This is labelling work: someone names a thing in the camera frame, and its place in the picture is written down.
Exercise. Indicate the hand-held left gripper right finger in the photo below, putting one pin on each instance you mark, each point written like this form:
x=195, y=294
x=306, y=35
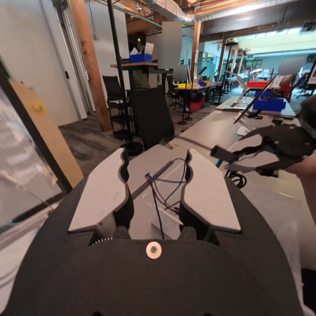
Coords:
x=209, y=195

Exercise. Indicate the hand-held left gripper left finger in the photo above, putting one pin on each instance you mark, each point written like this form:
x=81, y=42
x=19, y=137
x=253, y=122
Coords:
x=101, y=192

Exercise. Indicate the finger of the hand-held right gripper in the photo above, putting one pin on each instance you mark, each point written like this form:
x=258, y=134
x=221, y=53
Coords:
x=246, y=142
x=254, y=161

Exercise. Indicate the clear plastic bin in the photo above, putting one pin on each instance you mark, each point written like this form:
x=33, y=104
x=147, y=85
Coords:
x=167, y=219

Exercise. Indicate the person's right hand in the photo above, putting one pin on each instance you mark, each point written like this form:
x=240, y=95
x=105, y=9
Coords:
x=306, y=166

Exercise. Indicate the white tablet stand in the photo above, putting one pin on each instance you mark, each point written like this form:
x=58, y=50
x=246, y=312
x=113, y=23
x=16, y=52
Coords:
x=244, y=129

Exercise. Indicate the blue plastic bin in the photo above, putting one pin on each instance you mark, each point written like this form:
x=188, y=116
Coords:
x=140, y=58
x=269, y=105

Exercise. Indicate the red storage bin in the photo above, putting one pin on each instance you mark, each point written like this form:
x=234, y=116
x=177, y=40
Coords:
x=197, y=105

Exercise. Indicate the black shelf cart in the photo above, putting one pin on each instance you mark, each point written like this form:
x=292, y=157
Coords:
x=116, y=86

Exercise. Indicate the wooden pillar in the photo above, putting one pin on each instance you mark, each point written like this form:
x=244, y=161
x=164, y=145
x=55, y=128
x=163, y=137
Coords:
x=91, y=74

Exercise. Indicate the high wooden table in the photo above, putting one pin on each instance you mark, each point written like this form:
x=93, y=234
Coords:
x=133, y=65

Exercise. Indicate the black pole stand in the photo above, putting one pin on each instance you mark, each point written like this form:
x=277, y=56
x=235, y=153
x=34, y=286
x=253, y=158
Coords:
x=118, y=61

